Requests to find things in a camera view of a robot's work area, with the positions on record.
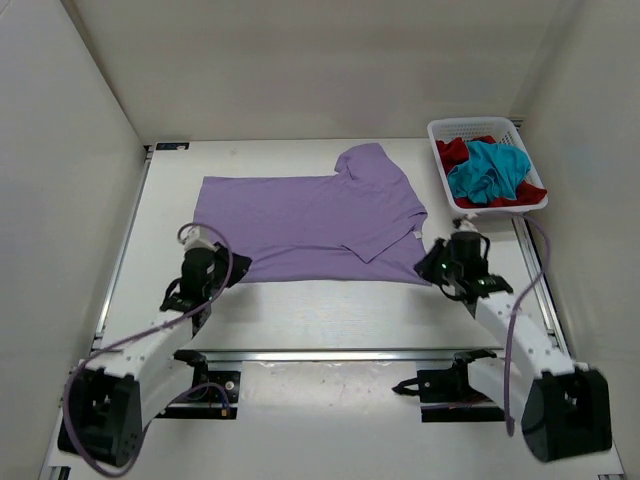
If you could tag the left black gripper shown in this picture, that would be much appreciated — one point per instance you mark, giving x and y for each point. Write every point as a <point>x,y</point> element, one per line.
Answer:
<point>240,265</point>

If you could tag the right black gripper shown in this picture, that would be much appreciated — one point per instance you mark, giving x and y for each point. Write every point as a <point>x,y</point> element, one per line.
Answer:
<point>426,266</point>

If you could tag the purple t-shirt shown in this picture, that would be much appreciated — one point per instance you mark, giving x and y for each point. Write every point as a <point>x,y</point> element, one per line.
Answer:
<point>361,223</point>

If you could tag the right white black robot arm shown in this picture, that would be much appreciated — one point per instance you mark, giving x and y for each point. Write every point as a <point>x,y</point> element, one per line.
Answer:
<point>562,407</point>

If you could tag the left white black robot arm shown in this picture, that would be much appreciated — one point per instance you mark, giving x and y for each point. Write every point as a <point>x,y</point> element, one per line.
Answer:
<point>116,395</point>

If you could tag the teal t-shirt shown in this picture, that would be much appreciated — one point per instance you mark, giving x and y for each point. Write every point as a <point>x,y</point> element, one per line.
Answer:
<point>491,172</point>

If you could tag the red t-shirt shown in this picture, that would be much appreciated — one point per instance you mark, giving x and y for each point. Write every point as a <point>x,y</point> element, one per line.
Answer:
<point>455,153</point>

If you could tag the dark label sticker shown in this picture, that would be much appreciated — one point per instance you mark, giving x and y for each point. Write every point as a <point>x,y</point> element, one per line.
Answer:
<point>172,146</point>

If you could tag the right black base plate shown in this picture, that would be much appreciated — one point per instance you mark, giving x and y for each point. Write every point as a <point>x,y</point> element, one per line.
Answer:
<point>444,398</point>

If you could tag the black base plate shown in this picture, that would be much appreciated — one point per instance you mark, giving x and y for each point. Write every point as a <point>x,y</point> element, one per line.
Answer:
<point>444,398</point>
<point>207,403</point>

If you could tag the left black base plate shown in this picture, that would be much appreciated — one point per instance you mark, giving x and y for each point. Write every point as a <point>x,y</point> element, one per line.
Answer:
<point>207,403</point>

